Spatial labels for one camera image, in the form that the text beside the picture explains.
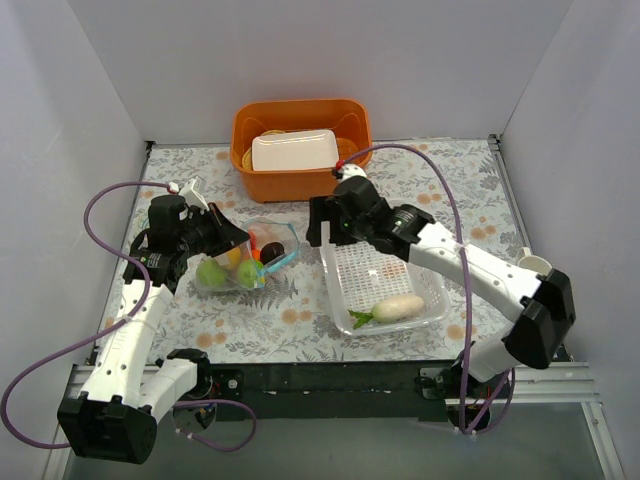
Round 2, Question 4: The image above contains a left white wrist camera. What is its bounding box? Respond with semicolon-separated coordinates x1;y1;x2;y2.
178;176;209;211

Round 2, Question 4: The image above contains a yellow plate in tub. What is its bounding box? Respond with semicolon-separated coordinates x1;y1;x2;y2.
241;130;283;171

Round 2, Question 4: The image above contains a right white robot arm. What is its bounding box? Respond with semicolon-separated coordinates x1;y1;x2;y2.
306;176;576;398

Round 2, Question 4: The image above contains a white rectangular dish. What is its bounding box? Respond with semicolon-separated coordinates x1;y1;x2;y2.
251;129;339;172

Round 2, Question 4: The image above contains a green lime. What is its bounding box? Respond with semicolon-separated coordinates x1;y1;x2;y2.
235;258;261;289

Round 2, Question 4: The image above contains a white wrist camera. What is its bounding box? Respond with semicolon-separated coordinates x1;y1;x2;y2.
178;176;209;211
337;163;367;183

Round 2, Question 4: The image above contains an orange plastic tub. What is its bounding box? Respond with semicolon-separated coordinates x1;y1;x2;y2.
230;98;372;203

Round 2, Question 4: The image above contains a green apple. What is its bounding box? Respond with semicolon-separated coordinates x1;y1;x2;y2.
196;259;228;289

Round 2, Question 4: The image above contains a yellow mango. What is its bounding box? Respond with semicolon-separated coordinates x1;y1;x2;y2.
216;247;243;271

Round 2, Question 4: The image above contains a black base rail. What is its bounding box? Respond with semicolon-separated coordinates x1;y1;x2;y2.
169;357;516;421

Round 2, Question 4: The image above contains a peach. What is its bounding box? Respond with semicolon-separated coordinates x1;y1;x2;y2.
247;221;282;249

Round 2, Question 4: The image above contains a white plastic basket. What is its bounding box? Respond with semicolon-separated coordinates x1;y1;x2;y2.
319;220;451;337

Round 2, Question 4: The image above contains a white radish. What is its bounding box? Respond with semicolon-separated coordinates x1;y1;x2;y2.
348;294;425;329

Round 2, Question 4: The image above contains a dark purple mangosteen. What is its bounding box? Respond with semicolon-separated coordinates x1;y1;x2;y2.
260;241;286;265

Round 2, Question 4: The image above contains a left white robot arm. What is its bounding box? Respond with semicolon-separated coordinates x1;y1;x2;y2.
57;193;249;464

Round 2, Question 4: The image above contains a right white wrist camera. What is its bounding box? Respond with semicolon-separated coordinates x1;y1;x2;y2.
337;163;367;183

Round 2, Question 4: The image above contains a clear zip top bag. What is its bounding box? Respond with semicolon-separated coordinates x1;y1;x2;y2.
194;218;300;295

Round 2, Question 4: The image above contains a white cup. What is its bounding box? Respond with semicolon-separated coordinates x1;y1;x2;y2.
516;247;552;275

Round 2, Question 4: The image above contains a floral table mat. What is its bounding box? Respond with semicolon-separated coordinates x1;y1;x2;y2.
128;139;523;363

